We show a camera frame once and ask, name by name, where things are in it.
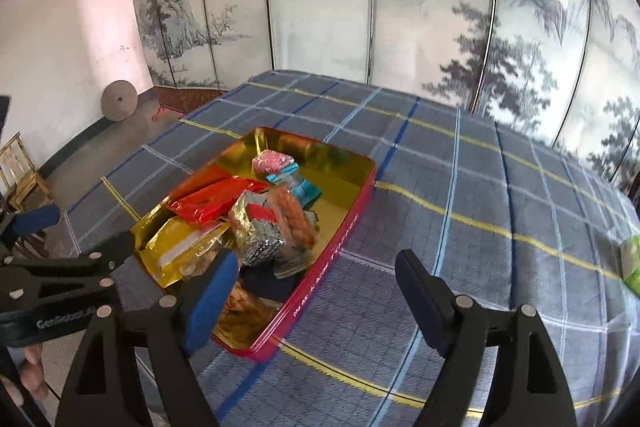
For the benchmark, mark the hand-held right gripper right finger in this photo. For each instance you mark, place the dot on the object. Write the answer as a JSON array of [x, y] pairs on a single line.
[[422, 302]]

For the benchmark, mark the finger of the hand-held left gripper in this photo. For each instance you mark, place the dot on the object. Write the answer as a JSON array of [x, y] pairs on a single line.
[[37, 217], [100, 257]]

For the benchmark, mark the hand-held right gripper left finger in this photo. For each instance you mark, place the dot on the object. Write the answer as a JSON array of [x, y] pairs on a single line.
[[212, 302]]

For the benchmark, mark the clear packet of fried snacks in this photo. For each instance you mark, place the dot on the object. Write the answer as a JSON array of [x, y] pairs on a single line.
[[245, 307]]

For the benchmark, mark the navy and silver snack packet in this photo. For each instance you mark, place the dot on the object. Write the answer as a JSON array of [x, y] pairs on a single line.
[[265, 284]]

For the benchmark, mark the gold foil snack packet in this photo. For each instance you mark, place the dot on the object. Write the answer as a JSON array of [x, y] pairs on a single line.
[[175, 247]]

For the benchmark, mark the red snack packet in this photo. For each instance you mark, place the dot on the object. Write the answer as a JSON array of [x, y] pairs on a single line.
[[210, 202]]

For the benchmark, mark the clear packet of orange sticks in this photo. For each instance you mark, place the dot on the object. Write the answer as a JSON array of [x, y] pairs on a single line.
[[292, 217]]

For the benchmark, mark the red and gold tin box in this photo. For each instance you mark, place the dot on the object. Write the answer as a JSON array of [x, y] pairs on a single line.
[[345, 187]]

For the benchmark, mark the light blue candy packet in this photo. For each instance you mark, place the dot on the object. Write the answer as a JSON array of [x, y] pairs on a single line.
[[300, 192]]

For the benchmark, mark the pink candy packet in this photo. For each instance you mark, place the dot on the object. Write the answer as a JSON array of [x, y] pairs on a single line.
[[272, 162]]

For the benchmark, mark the person's left hand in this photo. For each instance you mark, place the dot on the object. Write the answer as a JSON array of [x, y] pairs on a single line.
[[32, 377]]

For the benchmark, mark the light wooden chair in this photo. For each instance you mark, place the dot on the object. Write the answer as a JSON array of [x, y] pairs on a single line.
[[22, 182]]

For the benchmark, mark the blue plaid tablecloth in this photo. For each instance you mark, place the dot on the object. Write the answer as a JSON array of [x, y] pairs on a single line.
[[450, 182]]

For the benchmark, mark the round grey stone disc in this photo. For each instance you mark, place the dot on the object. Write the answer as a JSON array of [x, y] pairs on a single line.
[[120, 100]]

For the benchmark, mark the brown woven bench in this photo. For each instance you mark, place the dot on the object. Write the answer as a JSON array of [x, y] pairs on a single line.
[[190, 99]]

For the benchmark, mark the green tissue pack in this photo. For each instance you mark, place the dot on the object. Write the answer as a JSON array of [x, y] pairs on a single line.
[[632, 264]]

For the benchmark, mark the painted folding screen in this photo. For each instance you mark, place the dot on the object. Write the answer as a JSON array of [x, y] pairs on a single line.
[[325, 7]]

